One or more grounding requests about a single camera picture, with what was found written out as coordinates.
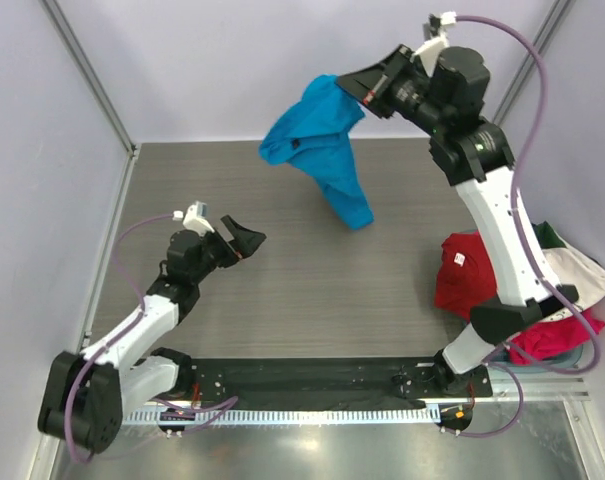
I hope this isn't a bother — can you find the perforated metal rail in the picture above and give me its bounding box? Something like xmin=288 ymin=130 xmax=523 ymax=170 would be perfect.
xmin=122 ymin=404 xmax=441 ymax=427

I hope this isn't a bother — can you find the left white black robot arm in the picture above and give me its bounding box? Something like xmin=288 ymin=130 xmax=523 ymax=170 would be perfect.
xmin=37 ymin=215 xmax=267 ymax=454

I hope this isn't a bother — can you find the right aluminium frame post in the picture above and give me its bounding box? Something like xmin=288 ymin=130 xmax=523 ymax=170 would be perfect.
xmin=491 ymin=0 xmax=578 ymax=126

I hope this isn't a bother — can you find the left aluminium frame post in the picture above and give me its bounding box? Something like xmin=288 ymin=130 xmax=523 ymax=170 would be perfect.
xmin=40 ymin=0 xmax=136 ymax=155

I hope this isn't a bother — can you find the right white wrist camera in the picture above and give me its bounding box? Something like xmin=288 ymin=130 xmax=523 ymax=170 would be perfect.
xmin=413 ymin=11 xmax=457 ymax=70

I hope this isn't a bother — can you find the aluminium frame post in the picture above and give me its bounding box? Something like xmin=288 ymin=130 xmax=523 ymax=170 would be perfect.
xmin=491 ymin=0 xmax=578 ymax=126
xmin=40 ymin=0 xmax=136 ymax=155

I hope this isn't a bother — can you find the pink t shirt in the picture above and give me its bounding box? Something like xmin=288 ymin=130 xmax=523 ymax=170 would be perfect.
xmin=511 ymin=316 xmax=591 ymax=360

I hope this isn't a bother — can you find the blue t shirt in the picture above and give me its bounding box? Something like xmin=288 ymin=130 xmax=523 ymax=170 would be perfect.
xmin=258 ymin=75 xmax=374 ymax=230

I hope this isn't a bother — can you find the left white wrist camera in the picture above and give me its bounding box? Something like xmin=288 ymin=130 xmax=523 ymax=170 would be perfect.
xmin=172 ymin=201 xmax=215 ymax=237

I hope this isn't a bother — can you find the red t shirt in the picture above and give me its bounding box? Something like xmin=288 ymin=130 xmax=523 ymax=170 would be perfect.
xmin=434 ymin=232 xmax=497 ymax=323

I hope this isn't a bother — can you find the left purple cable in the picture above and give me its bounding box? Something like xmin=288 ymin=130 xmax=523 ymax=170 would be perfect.
xmin=64 ymin=213 xmax=241 ymax=465

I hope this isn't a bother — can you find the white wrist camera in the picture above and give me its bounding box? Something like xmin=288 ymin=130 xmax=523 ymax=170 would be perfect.
xmin=172 ymin=201 xmax=215 ymax=237
xmin=413 ymin=11 xmax=457 ymax=70

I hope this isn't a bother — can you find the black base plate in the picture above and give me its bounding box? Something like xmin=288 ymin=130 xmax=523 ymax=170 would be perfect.
xmin=162 ymin=357 xmax=493 ymax=411

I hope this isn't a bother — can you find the dark green t shirt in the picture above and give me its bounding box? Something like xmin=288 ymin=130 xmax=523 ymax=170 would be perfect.
xmin=532 ymin=221 xmax=566 ymax=250

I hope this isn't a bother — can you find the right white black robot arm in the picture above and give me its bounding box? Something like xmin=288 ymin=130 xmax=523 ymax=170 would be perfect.
xmin=337 ymin=45 xmax=578 ymax=394

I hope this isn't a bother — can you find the white t shirt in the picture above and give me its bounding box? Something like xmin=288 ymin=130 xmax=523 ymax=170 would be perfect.
xmin=543 ymin=244 xmax=605 ymax=311

